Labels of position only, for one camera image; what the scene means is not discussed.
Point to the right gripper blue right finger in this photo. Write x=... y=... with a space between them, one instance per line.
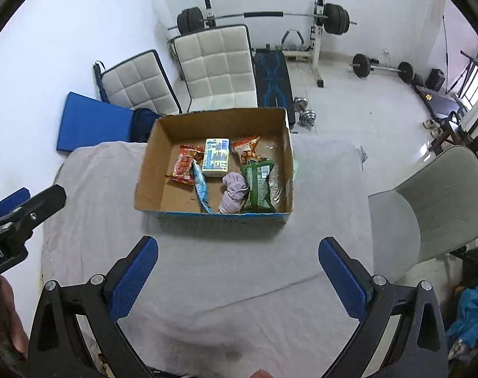
x=418 y=347

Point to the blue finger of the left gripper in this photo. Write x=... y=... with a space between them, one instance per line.
x=14 y=200
x=37 y=209

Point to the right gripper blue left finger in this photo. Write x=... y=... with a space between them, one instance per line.
x=57 y=347

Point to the red snack packet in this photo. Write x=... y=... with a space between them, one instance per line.
x=182 y=170

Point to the long blue snack sachet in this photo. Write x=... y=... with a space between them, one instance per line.
x=200 y=185

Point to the white blue tissue pack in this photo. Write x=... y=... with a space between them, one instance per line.
x=216 y=157

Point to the green snack packet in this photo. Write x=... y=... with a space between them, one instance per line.
x=257 y=176

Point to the orange snack packet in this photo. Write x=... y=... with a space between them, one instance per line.
x=245 y=149

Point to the person's left hand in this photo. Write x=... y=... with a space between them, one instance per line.
x=13 y=338

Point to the blue cloth bag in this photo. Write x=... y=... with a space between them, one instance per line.
x=465 y=327

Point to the blue foam mat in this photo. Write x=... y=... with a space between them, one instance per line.
x=87 y=122

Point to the dark blue garment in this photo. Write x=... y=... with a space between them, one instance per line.
x=142 y=123

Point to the grey shell chair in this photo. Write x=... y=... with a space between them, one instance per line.
x=432 y=213

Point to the left white quilted chair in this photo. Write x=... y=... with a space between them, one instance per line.
x=138 y=82

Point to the white quilted chair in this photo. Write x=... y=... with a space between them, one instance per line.
x=218 y=69
x=138 y=82

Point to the grey table cloth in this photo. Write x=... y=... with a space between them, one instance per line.
x=226 y=297

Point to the open cardboard box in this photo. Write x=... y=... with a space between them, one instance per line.
x=234 y=164

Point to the dark wooden chair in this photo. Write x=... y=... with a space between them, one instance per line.
x=455 y=134

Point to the right white quilted chair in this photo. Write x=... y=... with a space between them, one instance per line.
x=218 y=69

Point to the treadmill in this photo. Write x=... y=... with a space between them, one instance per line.
x=440 y=106

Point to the chrome dumbbell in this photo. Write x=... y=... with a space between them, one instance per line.
x=307 y=117

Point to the black blue weight bench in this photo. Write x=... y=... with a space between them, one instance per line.
x=273 y=85

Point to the black speaker box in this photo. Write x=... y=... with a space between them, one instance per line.
x=435 y=79

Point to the floor barbell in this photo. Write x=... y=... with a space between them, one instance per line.
x=362 y=67

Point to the barbell on rack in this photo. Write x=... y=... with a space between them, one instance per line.
x=334 y=19

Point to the white squat rack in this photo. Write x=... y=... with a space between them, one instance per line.
x=311 y=53

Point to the grey pull handle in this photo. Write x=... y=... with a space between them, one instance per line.
x=292 y=40

